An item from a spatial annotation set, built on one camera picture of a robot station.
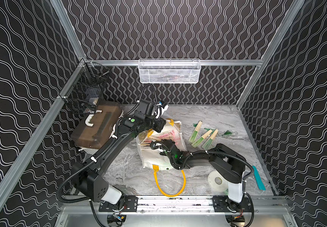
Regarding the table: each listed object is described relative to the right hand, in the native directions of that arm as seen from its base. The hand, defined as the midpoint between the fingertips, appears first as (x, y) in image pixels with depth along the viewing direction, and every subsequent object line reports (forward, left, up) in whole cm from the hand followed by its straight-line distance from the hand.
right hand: (164, 138), depth 92 cm
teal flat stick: (-26, -56, -9) cm, 63 cm away
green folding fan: (0, -22, -8) cm, 23 cm away
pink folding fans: (+5, -4, -3) cm, 7 cm away
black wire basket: (+23, +52, +20) cm, 60 cm away
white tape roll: (-25, -31, -8) cm, 40 cm away
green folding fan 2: (+11, -23, -7) cm, 26 cm away
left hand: (-1, -1, +20) cm, 20 cm away
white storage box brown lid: (0, +41, +10) cm, 42 cm away
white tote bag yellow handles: (-13, +3, -3) cm, 14 cm away
